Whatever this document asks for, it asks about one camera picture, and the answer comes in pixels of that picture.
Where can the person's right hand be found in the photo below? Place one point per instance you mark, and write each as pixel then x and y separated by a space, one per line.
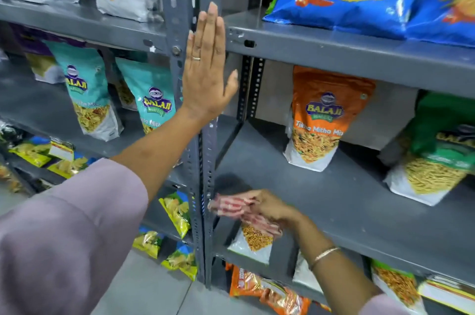
pixel 272 207

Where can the person's left hand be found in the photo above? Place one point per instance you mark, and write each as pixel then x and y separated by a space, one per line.
pixel 203 81

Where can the person's right fingers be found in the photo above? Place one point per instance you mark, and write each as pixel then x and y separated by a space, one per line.
pixel 256 200

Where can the person's left little finger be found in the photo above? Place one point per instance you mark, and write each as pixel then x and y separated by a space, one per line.
pixel 189 49

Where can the person's left thumb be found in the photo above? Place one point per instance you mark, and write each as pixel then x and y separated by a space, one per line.
pixel 231 82

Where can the person's left middle finger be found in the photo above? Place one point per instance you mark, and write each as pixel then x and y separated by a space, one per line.
pixel 211 32

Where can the red striped snack packet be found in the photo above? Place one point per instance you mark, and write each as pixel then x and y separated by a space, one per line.
pixel 254 242

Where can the person's right forearm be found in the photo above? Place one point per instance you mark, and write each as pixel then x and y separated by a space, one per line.
pixel 334 274

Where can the person's left forearm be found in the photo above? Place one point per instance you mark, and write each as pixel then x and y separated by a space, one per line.
pixel 163 147

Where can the teal snack mix packet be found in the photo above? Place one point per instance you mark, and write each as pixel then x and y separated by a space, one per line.
pixel 152 99
pixel 124 90
pixel 87 92

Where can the small yellow chip packet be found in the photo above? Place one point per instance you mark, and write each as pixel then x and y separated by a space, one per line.
pixel 182 261
pixel 148 242
pixel 178 212

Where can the orange snack mix packet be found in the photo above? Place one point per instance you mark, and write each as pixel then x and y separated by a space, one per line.
pixel 323 118

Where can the purple snack packet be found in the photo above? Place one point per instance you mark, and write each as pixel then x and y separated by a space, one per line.
pixel 35 53

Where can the green topped snack packet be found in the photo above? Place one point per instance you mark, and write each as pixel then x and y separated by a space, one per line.
pixel 399 285

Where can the person's lilac right sleeve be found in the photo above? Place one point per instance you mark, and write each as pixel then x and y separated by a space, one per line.
pixel 384 306

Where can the person's lilac sleeve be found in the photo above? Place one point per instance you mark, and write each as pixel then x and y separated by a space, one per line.
pixel 384 306
pixel 70 236

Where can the row of small yellow chip packets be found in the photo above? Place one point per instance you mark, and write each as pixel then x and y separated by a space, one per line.
pixel 40 153

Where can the green sev snack packet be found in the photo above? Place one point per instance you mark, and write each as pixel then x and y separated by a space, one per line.
pixel 434 155

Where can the person's lilac left sleeve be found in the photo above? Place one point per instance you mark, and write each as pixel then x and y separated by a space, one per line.
pixel 70 236

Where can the yellow striped snack packet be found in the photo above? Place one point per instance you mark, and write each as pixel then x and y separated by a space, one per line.
pixel 449 294

